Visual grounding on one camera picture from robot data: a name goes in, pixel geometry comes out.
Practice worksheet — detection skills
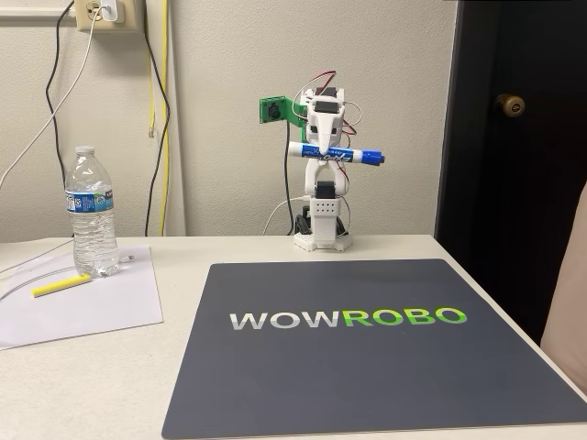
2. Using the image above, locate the white cable with connector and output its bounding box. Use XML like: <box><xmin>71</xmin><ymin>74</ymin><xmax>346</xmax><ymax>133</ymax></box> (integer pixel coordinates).
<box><xmin>0</xmin><ymin>254</ymin><xmax>138</xmax><ymax>304</ymax></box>

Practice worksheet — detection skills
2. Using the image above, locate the white USB cable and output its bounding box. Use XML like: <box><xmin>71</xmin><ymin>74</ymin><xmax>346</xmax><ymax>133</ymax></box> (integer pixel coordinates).
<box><xmin>261</xmin><ymin>195</ymin><xmax>316</xmax><ymax>237</ymax></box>

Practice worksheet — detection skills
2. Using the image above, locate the black power cable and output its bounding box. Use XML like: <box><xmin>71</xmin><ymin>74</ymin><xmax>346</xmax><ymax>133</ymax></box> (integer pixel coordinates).
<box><xmin>44</xmin><ymin>0</ymin><xmax>77</xmax><ymax>238</ymax></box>
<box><xmin>142</xmin><ymin>31</ymin><xmax>171</xmax><ymax>237</ymax></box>

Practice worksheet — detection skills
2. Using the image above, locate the dark door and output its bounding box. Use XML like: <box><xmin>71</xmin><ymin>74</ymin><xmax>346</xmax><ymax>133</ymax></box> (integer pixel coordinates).
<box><xmin>434</xmin><ymin>0</ymin><xmax>587</xmax><ymax>341</ymax></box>

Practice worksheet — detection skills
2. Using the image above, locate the black camera cable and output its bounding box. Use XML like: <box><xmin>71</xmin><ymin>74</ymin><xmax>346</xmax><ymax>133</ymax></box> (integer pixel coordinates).
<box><xmin>283</xmin><ymin>121</ymin><xmax>297</xmax><ymax>236</ymax></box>

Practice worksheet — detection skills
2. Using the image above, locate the blue Expo dry-erase marker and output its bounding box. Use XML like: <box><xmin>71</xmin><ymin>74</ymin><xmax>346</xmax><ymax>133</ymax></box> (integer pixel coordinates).
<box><xmin>287</xmin><ymin>139</ymin><xmax>387</xmax><ymax>168</ymax></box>

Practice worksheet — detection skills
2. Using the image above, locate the beige wall outlet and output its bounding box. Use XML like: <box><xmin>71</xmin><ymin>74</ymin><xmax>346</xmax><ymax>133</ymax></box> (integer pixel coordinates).
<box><xmin>74</xmin><ymin>0</ymin><xmax>143</xmax><ymax>34</ymax></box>

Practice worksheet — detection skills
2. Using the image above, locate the dark grey WOWROBO mat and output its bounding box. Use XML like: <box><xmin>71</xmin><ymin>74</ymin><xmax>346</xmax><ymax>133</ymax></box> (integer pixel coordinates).
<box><xmin>161</xmin><ymin>258</ymin><xmax>587</xmax><ymax>440</ymax></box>

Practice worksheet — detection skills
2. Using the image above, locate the yellow network cable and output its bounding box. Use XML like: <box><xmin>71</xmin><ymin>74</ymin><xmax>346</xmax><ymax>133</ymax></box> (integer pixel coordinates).
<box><xmin>145</xmin><ymin>17</ymin><xmax>171</xmax><ymax>237</ymax></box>

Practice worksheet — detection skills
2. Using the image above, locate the clear plastic water bottle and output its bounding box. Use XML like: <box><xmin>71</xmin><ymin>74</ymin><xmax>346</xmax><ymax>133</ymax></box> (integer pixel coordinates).
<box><xmin>63</xmin><ymin>145</ymin><xmax>121</xmax><ymax>279</ymax></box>

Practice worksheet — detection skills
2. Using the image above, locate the yellow stick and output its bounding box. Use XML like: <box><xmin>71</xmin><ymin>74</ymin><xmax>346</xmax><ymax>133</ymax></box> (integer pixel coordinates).
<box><xmin>30</xmin><ymin>273</ymin><xmax>93</xmax><ymax>300</ymax></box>

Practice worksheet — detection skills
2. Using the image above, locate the brass door knob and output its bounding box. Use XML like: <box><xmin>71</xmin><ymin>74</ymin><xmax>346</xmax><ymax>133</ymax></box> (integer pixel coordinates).
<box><xmin>493</xmin><ymin>93</ymin><xmax>526</xmax><ymax>120</ymax></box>

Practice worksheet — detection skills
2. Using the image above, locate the white charger plug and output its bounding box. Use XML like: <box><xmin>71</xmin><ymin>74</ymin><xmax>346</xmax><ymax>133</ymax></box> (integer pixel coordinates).
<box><xmin>100</xmin><ymin>0</ymin><xmax>127</xmax><ymax>24</ymax></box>

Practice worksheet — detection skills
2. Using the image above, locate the white charger cable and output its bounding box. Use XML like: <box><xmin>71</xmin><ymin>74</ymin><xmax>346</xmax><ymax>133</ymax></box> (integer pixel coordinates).
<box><xmin>0</xmin><ymin>4</ymin><xmax>112</xmax><ymax>190</ymax></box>

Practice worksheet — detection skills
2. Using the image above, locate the white paper sheet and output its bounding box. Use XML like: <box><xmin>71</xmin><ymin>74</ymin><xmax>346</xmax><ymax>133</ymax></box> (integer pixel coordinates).
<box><xmin>0</xmin><ymin>244</ymin><xmax>165</xmax><ymax>352</ymax></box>

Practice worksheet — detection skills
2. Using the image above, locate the black base cable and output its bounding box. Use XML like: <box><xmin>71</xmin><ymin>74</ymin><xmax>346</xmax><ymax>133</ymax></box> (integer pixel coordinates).
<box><xmin>295</xmin><ymin>205</ymin><xmax>314</xmax><ymax>236</ymax></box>

